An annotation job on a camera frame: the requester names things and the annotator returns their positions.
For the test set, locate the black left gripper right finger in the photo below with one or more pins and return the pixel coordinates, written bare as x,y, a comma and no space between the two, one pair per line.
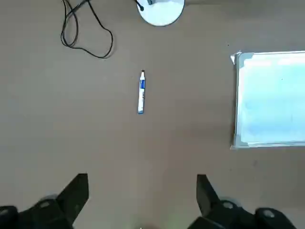
214,212

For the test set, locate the white desk lamp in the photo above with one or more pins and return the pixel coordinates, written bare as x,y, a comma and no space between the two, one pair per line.
162,14

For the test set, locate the silver framed whiteboard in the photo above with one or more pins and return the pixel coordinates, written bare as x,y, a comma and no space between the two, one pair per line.
274,100

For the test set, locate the blue white whiteboard marker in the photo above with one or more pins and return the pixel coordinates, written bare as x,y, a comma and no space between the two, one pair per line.
142,95

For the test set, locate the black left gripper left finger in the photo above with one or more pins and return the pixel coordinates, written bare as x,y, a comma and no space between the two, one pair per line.
62,210

